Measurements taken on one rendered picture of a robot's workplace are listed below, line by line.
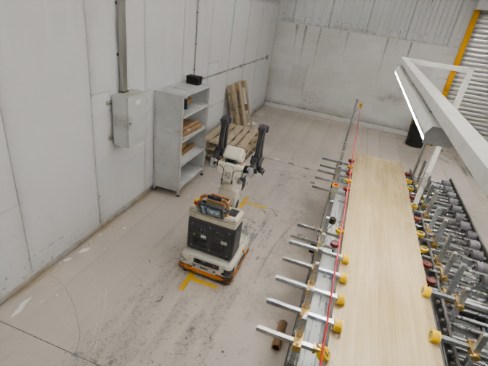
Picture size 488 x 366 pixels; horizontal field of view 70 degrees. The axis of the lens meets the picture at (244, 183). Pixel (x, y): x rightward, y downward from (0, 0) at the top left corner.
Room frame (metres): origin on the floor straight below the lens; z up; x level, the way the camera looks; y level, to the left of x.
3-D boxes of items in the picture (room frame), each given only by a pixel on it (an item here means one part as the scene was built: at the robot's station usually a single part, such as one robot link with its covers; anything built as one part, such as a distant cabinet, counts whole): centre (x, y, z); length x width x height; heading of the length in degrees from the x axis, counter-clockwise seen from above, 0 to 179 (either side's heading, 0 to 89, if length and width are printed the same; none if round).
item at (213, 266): (2.90, 0.28, 0.23); 0.41 x 0.02 x 0.08; 74
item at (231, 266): (3.22, 0.21, 0.16); 0.67 x 0.64 x 0.25; 164
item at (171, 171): (5.05, 1.06, 0.78); 0.90 x 0.45 x 1.55; 165
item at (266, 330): (1.50, -0.39, 0.95); 0.36 x 0.03 x 0.03; 75
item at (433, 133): (2.65, -1.13, 2.34); 2.40 x 0.12 x 0.08; 165
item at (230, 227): (3.13, 0.23, 0.59); 0.55 x 0.34 x 0.83; 74
